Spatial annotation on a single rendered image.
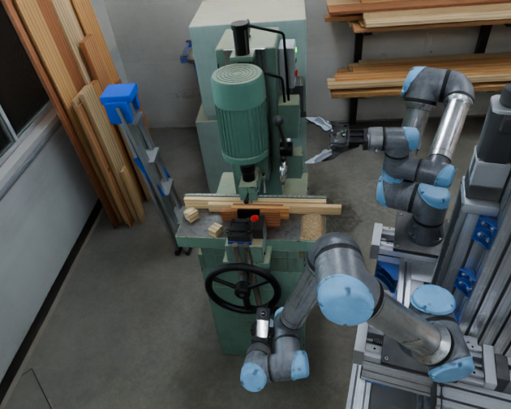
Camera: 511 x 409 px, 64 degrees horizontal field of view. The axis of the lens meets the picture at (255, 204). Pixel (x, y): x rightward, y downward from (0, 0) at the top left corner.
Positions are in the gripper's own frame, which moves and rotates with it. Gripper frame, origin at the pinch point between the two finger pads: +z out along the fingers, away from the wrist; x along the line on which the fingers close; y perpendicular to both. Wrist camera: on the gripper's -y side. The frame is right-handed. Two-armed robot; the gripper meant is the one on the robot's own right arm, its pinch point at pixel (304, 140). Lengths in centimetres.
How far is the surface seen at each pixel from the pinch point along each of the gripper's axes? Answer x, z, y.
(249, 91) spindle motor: -13.3, 17.4, 10.6
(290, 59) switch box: -35.6, 6.5, -15.7
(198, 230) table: 30, 43, -28
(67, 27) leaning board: -95, 150, -89
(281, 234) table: 30.3, 9.2, -27.6
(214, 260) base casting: 42, 37, -35
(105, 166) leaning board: -13, 134, -117
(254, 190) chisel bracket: 13.9, 19.6, -21.8
